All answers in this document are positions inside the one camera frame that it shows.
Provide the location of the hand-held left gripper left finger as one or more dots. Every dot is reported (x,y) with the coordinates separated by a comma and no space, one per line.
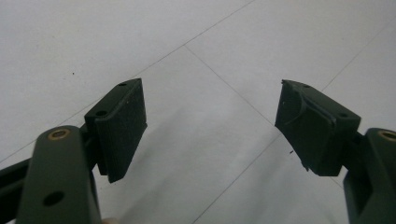
(121,130)

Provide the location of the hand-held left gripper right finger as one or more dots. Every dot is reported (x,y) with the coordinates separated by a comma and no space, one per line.
(314,137)

